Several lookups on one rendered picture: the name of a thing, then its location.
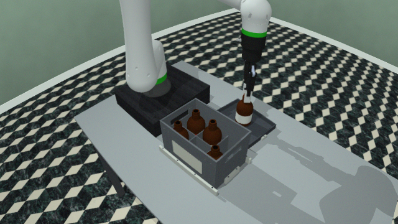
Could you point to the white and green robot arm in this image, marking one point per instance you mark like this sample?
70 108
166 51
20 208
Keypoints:
143 64

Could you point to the brown glass bottle with white label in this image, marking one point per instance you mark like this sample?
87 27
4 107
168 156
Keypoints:
244 113

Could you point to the grey divided crate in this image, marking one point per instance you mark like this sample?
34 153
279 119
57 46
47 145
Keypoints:
193 152

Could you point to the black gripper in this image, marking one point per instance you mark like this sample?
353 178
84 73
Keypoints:
250 58

